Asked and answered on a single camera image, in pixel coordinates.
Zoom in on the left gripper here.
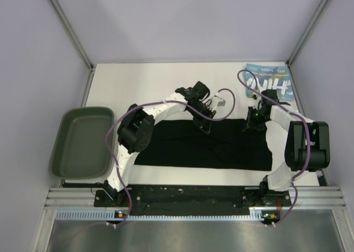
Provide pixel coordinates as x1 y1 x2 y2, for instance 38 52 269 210
188 103 216 134

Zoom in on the black t-shirt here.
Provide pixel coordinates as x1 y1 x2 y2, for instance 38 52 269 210
135 119 273 171

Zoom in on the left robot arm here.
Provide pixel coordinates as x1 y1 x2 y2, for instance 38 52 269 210
105 82 223 206

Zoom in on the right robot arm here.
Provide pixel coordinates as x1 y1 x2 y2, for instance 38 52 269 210
244 90 330 205

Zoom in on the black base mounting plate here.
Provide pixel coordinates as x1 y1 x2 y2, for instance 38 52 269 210
94 184 291 215

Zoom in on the dark green plastic bin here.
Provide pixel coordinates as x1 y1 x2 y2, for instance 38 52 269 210
50 107 114 180

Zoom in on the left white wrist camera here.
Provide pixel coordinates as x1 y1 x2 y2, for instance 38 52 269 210
210 94 226 110

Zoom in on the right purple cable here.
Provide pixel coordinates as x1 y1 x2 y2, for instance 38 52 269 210
237 69 313 227

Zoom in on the left aluminium frame post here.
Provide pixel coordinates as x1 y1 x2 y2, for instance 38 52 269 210
41 0 96 70

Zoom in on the aluminium frame post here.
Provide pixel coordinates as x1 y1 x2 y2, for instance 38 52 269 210
41 0 96 70
286 0 331 66

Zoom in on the right aluminium frame post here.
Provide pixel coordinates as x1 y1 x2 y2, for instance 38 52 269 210
286 0 331 66

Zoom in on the light blue slotted cable duct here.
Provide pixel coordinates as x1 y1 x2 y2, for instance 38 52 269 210
55 209 270 222

